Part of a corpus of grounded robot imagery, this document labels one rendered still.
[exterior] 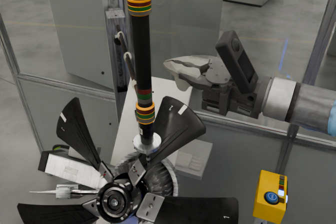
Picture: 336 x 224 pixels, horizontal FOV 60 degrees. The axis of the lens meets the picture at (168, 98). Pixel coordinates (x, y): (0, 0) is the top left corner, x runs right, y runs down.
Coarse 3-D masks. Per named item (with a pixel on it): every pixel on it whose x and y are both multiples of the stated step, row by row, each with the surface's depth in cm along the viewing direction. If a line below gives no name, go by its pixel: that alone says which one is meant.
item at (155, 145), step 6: (138, 126) 74; (138, 138) 74; (156, 138) 74; (138, 144) 72; (150, 144) 72; (156, 144) 72; (138, 150) 71; (144, 150) 70; (150, 150) 71; (156, 150) 72
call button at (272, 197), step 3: (270, 192) 105; (267, 195) 104; (270, 195) 104; (273, 195) 104; (276, 195) 104; (267, 198) 103; (270, 198) 103; (273, 198) 103; (276, 198) 103; (270, 201) 103; (273, 201) 102
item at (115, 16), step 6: (108, 12) 117; (114, 12) 117; (120, 12) 117; (108, 18) 111; (114, 18) 112; (120, 18) 113; (108, 24) 113; (114, 24) 113; (120, 24) 114; (108, 30) 116; (114, 30) 115; (126, 30) 116
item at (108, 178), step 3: (102, 165) 91; (99, 168) 96; (102, 168) 93; (105, 168) 91; (99, 171) 98; (102, 171) 95; (108, 171) 91; (102, 174) 97; (108, 174) 91; (105, 177) 96; (108, 177) 93; (111, 177) 90; (105, 180) 97; (108, 180) 95; (111, 180) 92
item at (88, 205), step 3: (90, 201) 91; (93, 201) 91; (84, 204) 91; (87, 204) 92; (90, 204) 92; (93, 204) 92; (84, 207) 92; (87, 207) 93; (90, 207) 93; (93, 207) 93; (90, 210) 94; (93, 210) 94; (93, 213) 95; (96, 213) 96; (99, 216) 96
